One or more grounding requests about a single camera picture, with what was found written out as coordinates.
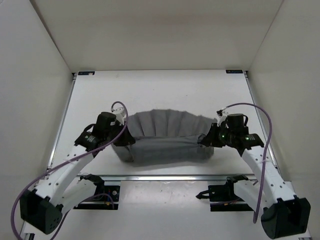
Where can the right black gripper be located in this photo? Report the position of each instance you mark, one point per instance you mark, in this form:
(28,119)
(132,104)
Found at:
(211,139)

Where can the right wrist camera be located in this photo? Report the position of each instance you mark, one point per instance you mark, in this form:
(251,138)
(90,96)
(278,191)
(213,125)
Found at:
(222,115)

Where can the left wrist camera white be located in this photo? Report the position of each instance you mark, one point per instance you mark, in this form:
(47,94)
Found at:
(120,114)

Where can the right blue table label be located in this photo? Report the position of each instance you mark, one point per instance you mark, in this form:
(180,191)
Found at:
(233,71)

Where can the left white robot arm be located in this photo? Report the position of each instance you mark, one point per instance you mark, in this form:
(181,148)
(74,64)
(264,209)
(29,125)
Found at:
(44,203)

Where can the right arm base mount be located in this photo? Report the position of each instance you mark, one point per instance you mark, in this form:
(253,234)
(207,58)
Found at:
(222,197)

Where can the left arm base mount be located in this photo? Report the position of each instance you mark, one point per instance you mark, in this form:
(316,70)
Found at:
(105,197)

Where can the grey pleated skirt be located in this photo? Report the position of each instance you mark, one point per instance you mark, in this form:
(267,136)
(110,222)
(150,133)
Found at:
(166,136)

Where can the left blue table label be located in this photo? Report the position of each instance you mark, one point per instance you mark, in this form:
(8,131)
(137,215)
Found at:
(86,73)

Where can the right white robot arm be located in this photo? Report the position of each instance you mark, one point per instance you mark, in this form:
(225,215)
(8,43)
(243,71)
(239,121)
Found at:
(281,212)

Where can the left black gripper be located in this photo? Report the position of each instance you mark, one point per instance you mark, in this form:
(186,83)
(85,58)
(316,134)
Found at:
(126,137)

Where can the blue table label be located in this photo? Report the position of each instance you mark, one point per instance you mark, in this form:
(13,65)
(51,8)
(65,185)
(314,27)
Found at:
(86,73)
(233,71)

